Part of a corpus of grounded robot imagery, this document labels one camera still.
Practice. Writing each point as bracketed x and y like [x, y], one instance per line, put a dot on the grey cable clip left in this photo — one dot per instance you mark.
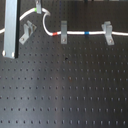
[29, 29]

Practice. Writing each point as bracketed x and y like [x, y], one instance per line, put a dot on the grey cable clip right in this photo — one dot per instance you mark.
[107, 28]

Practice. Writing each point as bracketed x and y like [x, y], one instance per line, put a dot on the grey cable clip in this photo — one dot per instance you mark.
[107, 28]
[29, 29]
[63, 32]
[39, 6]

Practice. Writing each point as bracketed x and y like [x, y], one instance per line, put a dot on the grey cable clip middle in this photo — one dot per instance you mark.
[63, 32]

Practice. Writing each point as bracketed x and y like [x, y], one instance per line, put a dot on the aluminium extrusion post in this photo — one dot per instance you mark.
[11, 33]

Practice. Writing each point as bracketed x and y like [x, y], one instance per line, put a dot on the grey cable clip top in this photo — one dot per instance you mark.
[39, 6]

